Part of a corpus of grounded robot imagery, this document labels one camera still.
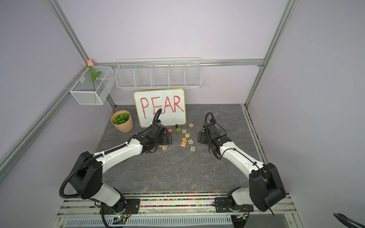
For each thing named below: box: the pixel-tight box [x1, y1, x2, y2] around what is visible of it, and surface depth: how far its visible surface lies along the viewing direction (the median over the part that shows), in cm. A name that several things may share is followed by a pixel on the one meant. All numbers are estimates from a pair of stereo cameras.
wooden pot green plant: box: [110, 110, 135, 133], surface depth 99 cm
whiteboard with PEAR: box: [133, 88, 187, 128], surface depth 100 cm
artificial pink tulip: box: [86, 59, 102, 92], surface depth 92 cm
